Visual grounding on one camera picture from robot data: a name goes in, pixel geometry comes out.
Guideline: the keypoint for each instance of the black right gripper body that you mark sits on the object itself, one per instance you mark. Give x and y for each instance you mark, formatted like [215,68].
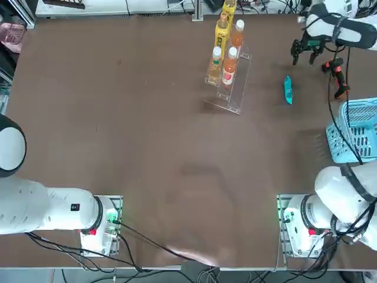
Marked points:
[312,36]

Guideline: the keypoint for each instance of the orange black barcode scanner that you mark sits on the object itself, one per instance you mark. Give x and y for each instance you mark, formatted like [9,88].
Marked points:
[338,76]

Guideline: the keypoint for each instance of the teal potato chips packet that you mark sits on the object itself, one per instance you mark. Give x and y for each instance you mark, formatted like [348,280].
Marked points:
[288,90]

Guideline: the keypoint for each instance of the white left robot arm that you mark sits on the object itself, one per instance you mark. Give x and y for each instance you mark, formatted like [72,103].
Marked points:
[59,209]

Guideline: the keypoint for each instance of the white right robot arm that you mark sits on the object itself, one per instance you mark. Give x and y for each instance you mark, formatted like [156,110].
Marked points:
[338,188]

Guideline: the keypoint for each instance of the clear acrylic stepped shelf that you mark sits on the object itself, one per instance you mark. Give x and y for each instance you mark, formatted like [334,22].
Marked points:
[235,103]

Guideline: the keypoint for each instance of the light blue plastic basket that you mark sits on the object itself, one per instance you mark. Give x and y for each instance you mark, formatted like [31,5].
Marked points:
[338,153]

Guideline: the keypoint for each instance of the pink plastic basket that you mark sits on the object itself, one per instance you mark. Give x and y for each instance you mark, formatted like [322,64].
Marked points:
[11,36]

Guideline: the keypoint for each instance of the orange juice bottle white cap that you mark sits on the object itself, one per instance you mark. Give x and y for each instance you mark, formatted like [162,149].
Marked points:
[229,73]
[238,36]

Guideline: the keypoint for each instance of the yellow drink bottle orange cap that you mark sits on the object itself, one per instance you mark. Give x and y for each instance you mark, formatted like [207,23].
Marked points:
[229,9]
[221,32]

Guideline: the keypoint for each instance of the amber tea bottle white cap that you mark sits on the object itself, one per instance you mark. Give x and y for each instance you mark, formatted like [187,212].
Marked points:
[215,69]

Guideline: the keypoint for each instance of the aluminium profile post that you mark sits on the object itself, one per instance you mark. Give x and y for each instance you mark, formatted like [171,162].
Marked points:
[198,11]

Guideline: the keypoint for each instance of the aluminium profile frame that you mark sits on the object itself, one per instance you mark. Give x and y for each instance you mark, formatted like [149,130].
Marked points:
[25,14]

